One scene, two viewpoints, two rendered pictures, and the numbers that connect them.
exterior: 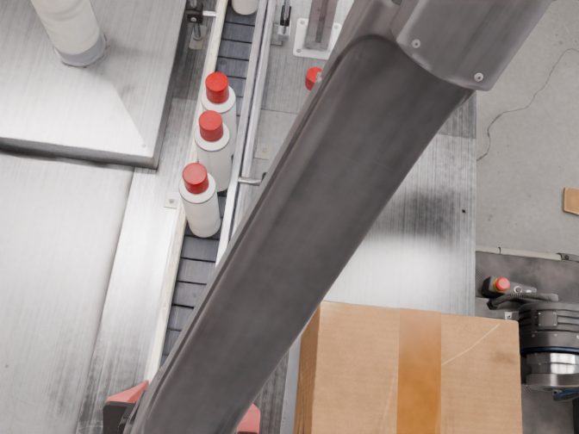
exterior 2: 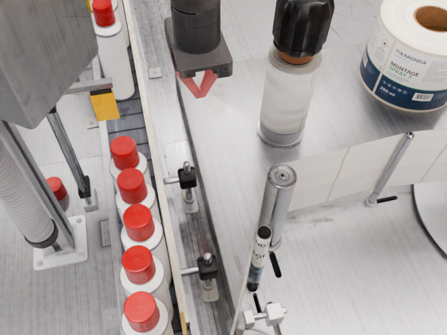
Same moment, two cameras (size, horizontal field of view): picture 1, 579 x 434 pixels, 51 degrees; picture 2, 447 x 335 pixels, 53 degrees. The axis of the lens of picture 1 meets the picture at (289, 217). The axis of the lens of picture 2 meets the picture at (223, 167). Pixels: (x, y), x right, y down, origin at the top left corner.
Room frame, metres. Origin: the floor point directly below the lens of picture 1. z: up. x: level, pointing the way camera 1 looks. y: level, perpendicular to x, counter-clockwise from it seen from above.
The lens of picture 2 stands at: (1.10, 0.22, 1.54)
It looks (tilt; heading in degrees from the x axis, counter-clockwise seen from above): 55 degrees down; 169
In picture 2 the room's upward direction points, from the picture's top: 2 degrees clockwise
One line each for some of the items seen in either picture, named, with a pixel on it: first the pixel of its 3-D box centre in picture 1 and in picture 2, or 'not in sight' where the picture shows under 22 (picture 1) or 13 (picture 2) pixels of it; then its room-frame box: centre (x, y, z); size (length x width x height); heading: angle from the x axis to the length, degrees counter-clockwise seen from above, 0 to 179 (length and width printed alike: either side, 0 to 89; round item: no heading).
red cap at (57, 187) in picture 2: (314, 78); (54, 188); (0.63, 0.00, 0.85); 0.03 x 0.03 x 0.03
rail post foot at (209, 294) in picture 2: not in sight; (208, 284); (0.85, 0.25, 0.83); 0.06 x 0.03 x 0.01; 2
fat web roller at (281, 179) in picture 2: not in sight; (273, 211); (0.80, 0.36, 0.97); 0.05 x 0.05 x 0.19
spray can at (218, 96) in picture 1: (220, 116); (112, 52); (0.44, 0.14, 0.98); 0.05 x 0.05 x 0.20
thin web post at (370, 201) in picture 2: not in sight; (388, 171); (0.76, 0.54, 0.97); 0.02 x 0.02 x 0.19
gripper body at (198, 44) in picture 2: not in sight; (196, 26); (0.66, 0.27, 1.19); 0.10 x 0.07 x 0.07; 5
